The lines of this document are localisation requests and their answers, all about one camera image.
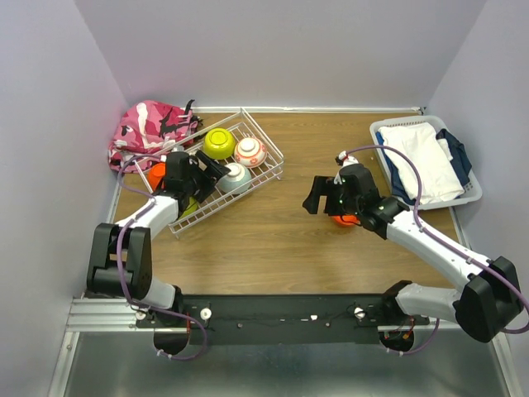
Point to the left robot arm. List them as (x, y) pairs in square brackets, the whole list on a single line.
[(120, 262)]

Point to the dark blue jeans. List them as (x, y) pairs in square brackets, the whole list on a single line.
[(459, 160)]

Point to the white wire dish rack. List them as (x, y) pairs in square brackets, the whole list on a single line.
[(241, 124)]

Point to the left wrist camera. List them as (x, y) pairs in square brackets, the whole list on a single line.
[(175, 149)]

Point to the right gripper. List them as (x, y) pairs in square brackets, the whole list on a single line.
[(321, 185)]

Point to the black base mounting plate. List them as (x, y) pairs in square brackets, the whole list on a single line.
[(271, 319)]

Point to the yellow-green bowl at back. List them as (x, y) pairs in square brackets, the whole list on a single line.
[(219, 144)]

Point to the yellow-green bowl at front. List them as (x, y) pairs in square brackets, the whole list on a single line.
[(191, 208)]

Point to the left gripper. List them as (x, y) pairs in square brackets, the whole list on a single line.
[(212, 168)]

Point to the orange bowl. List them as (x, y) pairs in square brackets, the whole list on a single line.
[(155, 176), (346, 220)]

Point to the white bowl with red pattern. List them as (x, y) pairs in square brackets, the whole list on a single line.
[(250, 152)]

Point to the yellow-green bowl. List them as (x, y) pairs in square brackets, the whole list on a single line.
[(191, 208), (219, 144)]

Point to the pink camouflage cloth bag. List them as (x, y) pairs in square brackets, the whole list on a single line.
[(149, 127)]

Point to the light blue ribbed bowl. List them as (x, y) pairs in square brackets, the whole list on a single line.
[(236, 181)]

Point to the white folded cloth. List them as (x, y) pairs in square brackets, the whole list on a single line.
[(420, 163)]

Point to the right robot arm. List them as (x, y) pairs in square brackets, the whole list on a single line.
[(484, 297)]

